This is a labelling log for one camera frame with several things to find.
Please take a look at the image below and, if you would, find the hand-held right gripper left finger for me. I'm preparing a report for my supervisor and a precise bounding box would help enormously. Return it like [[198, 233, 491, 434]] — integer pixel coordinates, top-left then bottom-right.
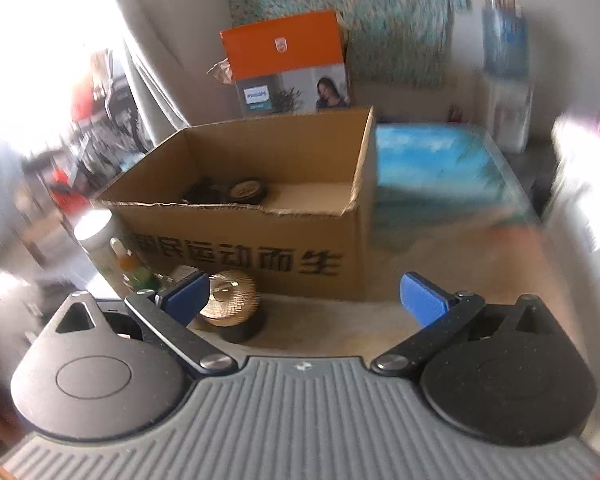
[[55, 272, 238, 376]]

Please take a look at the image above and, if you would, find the black tape roll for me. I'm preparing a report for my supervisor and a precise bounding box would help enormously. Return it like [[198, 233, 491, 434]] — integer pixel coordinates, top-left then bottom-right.
[[221, 177, 271, 206]]

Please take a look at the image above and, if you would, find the red bag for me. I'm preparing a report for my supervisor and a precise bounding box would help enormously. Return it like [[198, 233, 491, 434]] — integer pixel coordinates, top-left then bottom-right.
[[70, 60, 108, 121]]

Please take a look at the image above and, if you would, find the brown cardboard box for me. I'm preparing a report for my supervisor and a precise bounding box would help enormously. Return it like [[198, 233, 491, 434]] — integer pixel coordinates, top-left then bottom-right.
[[91, 106, 378, 303]]

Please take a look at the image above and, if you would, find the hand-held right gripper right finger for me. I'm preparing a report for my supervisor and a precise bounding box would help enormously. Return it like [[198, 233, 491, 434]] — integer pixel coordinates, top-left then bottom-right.
[[370, 272, 556, 376]]

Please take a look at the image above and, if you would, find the white water dispenser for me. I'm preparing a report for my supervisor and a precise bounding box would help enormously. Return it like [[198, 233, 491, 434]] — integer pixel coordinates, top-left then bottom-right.
[[485, 72, 533, 156]]

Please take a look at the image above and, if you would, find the white bottle with green label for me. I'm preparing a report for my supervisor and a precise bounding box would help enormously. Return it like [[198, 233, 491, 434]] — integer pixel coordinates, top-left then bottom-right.
[[74, 209, 126, 291]]

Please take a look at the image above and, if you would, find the small red item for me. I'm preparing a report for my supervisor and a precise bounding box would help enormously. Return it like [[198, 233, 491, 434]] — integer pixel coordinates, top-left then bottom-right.
[[50, 167, 91, 208]]

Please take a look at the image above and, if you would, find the wheelchair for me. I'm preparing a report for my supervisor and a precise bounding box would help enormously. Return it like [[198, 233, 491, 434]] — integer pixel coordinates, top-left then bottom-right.
[[67, 50, 148, 176]]

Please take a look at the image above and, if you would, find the blue water jug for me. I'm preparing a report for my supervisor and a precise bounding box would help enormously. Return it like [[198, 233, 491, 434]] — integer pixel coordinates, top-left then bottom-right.
[[482, 0, 528, 78]]

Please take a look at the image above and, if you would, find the white bedding bundle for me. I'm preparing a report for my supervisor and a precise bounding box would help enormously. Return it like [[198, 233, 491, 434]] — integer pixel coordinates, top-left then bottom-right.
[[550, 110, 600, 261]]

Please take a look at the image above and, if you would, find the orange appliance carton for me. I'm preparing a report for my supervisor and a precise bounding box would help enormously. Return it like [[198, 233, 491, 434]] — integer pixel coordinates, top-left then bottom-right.
[[219, 10, 353, 118]]

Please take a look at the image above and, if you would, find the gold-lidded dark jar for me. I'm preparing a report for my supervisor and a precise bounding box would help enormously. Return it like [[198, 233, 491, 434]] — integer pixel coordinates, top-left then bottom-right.
[[197, 269, 268, 345]]

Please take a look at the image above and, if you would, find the crumpled brown plastic bag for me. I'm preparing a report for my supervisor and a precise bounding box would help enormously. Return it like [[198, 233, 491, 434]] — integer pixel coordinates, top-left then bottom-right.
[[206, 57, 236, 86]]

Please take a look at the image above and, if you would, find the floral cloth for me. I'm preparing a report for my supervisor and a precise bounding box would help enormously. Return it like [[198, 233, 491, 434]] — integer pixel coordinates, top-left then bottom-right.
[[227, 0, 468, 88]]

